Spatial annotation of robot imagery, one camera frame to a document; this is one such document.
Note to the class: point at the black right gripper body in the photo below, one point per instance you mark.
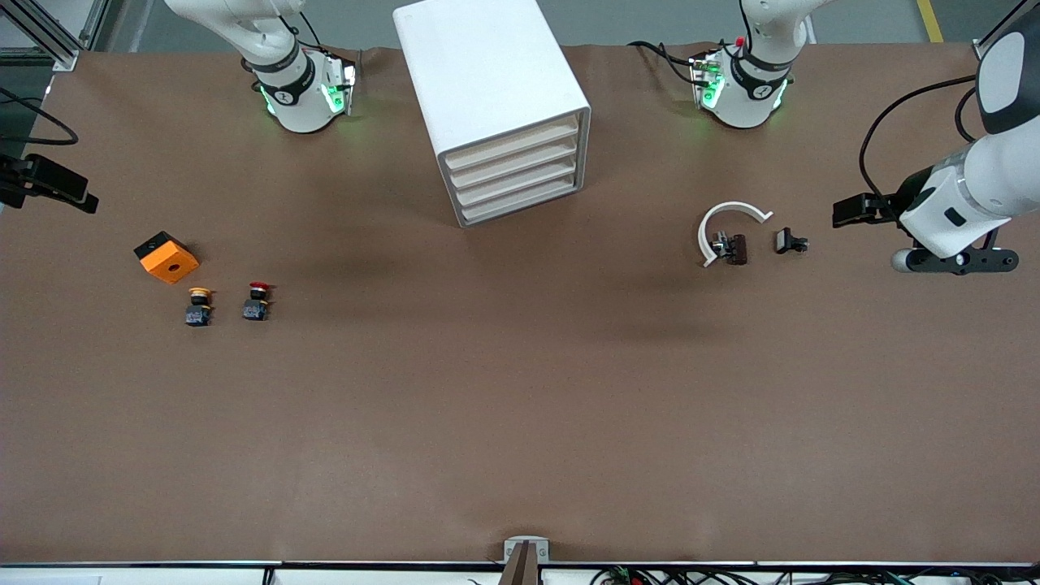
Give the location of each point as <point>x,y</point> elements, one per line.
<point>24,180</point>

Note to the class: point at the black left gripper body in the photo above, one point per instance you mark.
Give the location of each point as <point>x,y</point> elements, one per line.
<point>903,201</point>

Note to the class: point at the red push button switch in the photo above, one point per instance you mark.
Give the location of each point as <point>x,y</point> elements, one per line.
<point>256,310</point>

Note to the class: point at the white plastic drawer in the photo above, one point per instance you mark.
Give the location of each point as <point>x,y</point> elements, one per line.
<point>504,200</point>
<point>504,163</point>
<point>504,145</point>
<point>504,181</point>

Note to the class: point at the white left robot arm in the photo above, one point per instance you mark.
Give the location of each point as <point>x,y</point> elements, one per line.
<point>975,195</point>

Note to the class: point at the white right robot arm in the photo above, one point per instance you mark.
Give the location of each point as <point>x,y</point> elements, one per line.
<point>296,101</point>

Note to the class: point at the white drawer cabinet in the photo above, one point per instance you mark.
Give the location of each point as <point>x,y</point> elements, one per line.
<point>479,73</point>

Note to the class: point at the small black clip component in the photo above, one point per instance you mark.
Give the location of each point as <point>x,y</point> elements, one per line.
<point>785,240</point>

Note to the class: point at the white curved plastic piece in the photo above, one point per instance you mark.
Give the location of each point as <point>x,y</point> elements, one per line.
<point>735,205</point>

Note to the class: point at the dark brown clip component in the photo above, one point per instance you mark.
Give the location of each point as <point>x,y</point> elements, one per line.
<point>738,249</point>

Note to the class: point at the orange box with hole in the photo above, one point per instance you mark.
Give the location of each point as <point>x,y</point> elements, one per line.
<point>171,264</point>

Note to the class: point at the brown table mat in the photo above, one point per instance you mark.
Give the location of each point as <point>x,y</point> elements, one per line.
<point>520,406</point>

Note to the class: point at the aluminium frame rails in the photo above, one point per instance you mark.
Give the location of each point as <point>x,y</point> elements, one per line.
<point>57,53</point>

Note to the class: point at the aluminium profile post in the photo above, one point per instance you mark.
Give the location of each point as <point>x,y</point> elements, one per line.
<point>981,50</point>

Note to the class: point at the yellow push button switch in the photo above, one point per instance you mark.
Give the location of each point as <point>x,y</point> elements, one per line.
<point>198,313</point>

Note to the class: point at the grey metal bracket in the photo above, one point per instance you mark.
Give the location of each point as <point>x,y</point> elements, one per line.
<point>509,546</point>

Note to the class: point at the brown post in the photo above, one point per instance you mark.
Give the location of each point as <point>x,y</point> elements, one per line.
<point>520,569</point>

